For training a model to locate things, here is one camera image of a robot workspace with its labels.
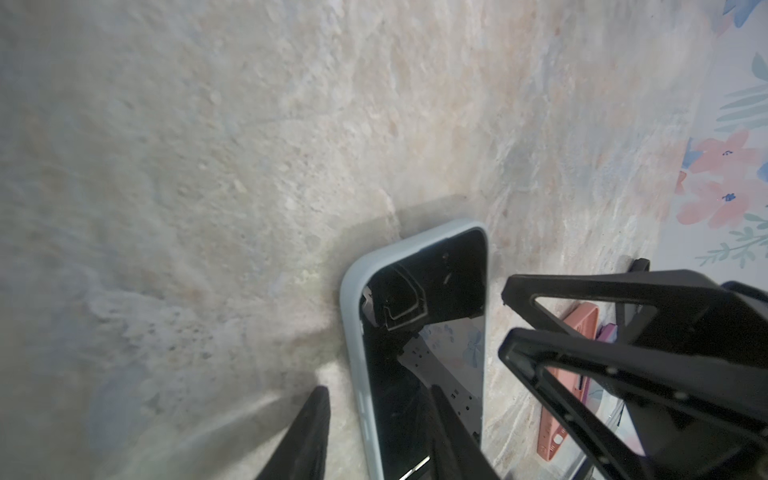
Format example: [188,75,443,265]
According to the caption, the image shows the light blue phone case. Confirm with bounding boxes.
[339,218,490,480]

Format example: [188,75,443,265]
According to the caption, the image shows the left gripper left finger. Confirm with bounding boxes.
[255,386,331,480]

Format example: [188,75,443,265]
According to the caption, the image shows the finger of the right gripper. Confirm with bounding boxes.
[501,270,767,336]
[498,328,767,479]

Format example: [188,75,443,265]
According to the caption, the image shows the pink phone case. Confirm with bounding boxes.
[536,302,599,461]

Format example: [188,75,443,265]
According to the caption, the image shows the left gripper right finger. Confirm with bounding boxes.
[427,385,499,480]

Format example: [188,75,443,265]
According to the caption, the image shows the black phone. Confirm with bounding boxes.
[358,229,488,480]

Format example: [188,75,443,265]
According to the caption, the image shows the black phone case right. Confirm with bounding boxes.
[615,258,650,331]

